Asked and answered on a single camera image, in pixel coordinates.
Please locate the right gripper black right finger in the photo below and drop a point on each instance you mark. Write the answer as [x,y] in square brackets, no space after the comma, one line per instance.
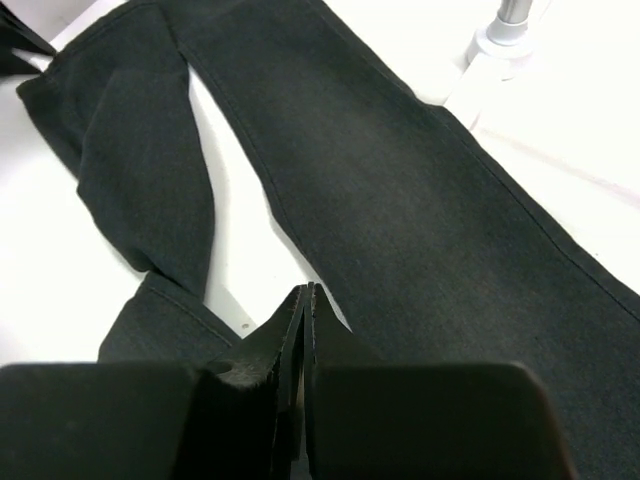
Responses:
[335,367]

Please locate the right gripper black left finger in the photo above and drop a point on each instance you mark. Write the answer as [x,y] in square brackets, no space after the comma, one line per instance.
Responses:
[247,414]

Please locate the black denim trousers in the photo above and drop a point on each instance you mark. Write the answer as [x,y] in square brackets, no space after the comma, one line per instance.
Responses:
[507,351]

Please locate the white clothes rack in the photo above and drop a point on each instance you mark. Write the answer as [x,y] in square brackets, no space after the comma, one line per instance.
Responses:
[496,53]

